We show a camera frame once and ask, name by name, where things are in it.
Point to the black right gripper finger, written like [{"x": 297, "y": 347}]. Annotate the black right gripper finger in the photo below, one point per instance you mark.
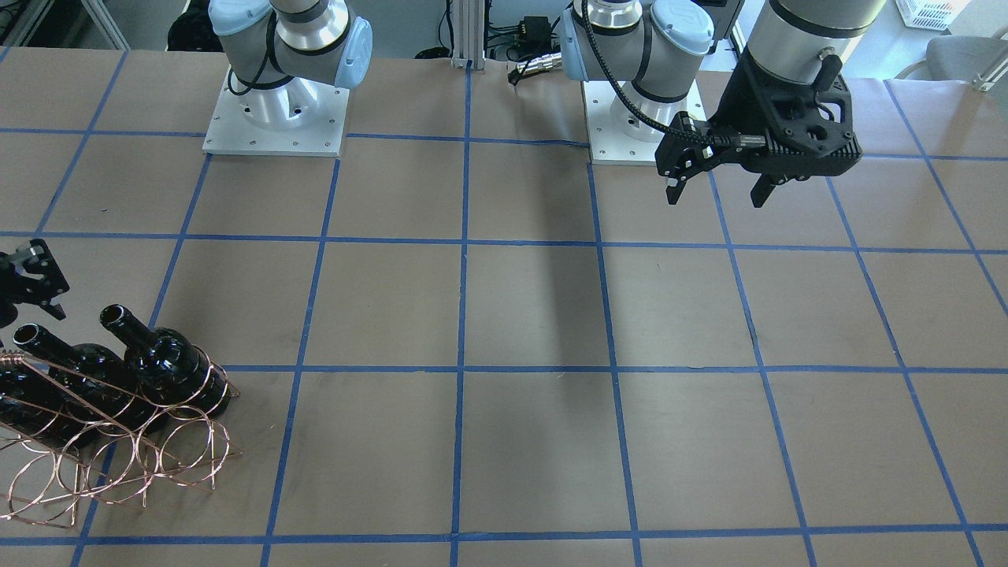
[{"x": 35, "y": 278}]

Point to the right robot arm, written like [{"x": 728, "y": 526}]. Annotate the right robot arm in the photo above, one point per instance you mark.
[{"x": 281, "y": 53}]

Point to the dark wine bottle in rack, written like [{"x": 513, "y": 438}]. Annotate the dark wine bottle in rack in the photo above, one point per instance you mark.
[{"x": 170, "y": 370}]

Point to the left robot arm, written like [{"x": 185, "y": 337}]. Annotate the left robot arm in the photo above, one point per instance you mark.
[{"x": 659, "y": 47}]

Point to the aluminium frame post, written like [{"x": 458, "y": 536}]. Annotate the aluminium frame post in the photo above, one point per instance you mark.
[{"x": 468, "y": 34}]

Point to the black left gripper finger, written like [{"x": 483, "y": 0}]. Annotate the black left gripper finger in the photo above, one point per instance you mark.
[
  {"x": 691, "y": 147},
  {"x": 762, "y": 190}
]

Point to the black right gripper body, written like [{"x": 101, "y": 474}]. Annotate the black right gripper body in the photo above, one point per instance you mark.
[{"x": 33, "y": 276}]

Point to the black power adapter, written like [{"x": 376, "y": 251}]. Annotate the black power adapter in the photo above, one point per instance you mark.
[{"x": 534, "y": 32}]

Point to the copper wire wine rack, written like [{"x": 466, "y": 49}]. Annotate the copper wire wine rack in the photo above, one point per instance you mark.
[{"x": 44, "y": 486}]

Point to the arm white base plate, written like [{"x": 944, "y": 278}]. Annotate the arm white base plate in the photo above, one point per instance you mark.
[
  {"x": 299, "y": 119},
  {"x": 616, "y": 136}
]

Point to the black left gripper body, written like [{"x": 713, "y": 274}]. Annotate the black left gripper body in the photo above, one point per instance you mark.
[{"x": 743, "y": 103}]

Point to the dark wine bottle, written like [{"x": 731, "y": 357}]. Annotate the dark wine bottle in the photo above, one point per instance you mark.
[
  {"x": 170, "y": 370},
  {"x": 101, "y": 383}
]

